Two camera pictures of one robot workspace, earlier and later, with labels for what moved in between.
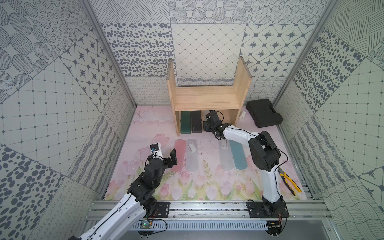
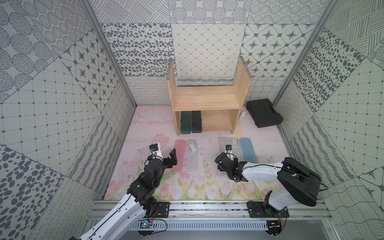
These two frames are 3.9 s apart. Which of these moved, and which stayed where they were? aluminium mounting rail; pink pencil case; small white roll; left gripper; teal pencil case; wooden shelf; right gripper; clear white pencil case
Moved: teal pencil case; right gripper
Stayed: wooden shelf; pink pencil case; clear white pencil case; left gripper; small white roll; aluminium mounting rail
